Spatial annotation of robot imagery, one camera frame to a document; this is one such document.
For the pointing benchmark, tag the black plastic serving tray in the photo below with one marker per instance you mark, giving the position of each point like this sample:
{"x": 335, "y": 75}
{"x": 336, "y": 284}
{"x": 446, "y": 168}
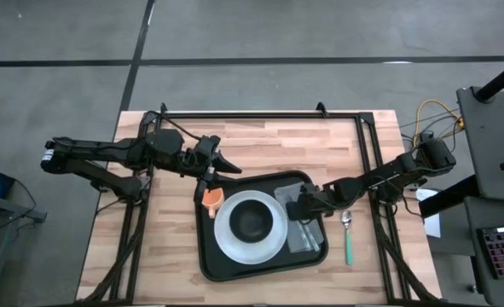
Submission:
{"x": 251, "y": 270}

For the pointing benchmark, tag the black aluminium table frame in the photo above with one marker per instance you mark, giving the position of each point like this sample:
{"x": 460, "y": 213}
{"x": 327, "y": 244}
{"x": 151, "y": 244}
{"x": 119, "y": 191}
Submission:
{"x": 260, "y": 115}

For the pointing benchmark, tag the black desk pole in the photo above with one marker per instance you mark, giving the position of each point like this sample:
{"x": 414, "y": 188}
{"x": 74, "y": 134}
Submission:
{"x": 499, "y": 81}

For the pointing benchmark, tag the black bowl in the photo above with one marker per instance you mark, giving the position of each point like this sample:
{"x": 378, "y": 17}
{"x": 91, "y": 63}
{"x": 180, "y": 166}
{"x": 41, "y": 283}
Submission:
{"x": 251, "y": 221}

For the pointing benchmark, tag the silver fork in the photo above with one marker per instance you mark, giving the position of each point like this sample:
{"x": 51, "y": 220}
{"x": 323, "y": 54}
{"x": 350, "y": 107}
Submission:
{"x": 309, "y": 239}

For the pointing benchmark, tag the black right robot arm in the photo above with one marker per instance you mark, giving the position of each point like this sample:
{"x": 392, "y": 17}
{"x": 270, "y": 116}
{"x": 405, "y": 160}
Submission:
{"x": 388, "y": 175}

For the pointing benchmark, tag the white paper sheet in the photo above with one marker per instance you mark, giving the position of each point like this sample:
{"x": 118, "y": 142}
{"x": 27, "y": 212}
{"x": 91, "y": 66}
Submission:
{"x": 432, "y": 226}

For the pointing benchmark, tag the orange ceramic mug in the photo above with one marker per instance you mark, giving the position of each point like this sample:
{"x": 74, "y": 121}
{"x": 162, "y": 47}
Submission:
{"x": 212, "y": 198}

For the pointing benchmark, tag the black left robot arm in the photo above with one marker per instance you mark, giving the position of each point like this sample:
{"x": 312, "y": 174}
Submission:
{"x": 85, "y": 149}

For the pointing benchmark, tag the black standing desk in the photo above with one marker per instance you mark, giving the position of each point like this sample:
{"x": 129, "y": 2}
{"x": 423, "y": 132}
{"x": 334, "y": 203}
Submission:
{"x": 490, "y": 140}

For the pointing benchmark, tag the grey cloth napkin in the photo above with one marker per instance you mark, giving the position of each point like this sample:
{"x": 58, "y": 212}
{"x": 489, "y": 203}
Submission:
{"x": 292, "y": 239}

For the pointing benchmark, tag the black keyboard desk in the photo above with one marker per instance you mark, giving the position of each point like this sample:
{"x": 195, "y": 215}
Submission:
{"x": 473, "y": 256}

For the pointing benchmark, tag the black desk support bar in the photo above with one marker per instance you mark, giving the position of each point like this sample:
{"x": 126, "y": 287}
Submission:
{"x": 447, "y": 197}

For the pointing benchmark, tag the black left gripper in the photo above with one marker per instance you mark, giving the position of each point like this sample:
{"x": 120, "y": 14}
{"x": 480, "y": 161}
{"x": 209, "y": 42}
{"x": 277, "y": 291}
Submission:
{"x": 198, "y": 162}

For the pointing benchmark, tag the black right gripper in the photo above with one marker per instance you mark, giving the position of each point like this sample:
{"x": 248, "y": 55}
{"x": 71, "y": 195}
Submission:
{"x": 320, "y": 198}

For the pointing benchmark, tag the white round plate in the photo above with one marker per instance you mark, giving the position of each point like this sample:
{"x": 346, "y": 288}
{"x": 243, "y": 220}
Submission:
{"x": 251, "y": 253}

